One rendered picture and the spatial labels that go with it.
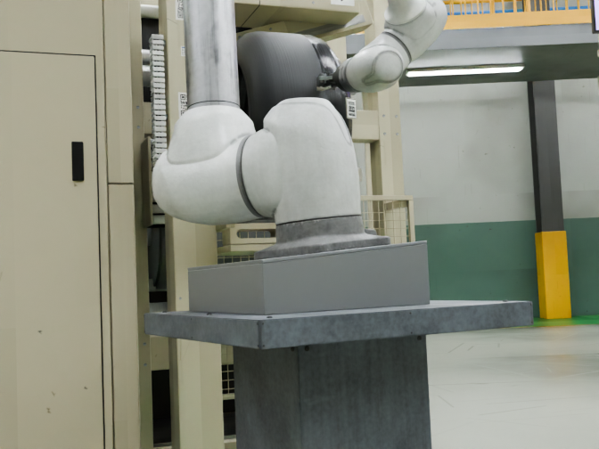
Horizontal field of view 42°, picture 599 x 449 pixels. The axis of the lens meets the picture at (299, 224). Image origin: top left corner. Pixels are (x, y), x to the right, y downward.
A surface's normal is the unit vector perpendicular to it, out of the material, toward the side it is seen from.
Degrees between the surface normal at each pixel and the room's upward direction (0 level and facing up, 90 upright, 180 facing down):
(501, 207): 90
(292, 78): 73
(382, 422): 90
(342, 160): 87
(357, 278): 90
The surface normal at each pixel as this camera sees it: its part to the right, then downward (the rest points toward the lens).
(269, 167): -0.47, 0.00
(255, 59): -0.44, -0.47
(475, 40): -0.02, -0.07
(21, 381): 0.34, -0.07
